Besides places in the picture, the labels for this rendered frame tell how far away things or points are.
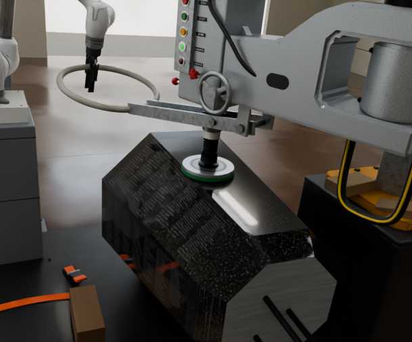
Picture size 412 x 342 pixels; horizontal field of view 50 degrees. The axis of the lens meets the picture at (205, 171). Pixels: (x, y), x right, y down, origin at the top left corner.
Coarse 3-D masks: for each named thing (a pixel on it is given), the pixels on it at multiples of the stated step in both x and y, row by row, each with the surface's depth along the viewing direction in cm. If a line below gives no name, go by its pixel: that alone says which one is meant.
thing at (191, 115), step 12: (132, 108) 195; (144, 108) 190; (156, 108) 185; (168, 108) 196; (180, 108) 191; (192, 108) 186; (168, 120) 181; (180, 120) 177; (192, 120) 172; (204, 120) 168; (216, 120) 164; (228, 120) 160; (252, 120) 166; (264, 120) 163; (240, 132) 153; (252, 132) 154
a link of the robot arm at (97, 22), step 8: (88, 8) 210; (96, 8) 208; (104, 8) 210; (88, 16) 210; (96, 16) 209; (104, 16) 211; (88, 24) 212; (96, 24) 211; (104, 24) 213; (88, 32) 214; (96, 32) 213; (104, 32) 215
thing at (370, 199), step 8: (352, 168) 212; (360, 168) 213; (368, 168) 214; (376, 168) 214; (328, 176) 202; (368, 192) 189; (376, 192) 190; (384, 192) 190; (360, 200) 184; (368, 200) 181; (376, 200) 182; (368, 208) 181; (400, 224) 168; (408, 224) 167
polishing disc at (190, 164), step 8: (184, 160) 182; (192, 160) 183; (224, 160) 187; (184, 168) 177; (192, 168) 176; (200, 168) 176; (216, 168) 178; (224, 168) 179; (232, 168) 179; (200, 176) 172; (208, 176) 171; (216, 176) 172; (224, 176) 174
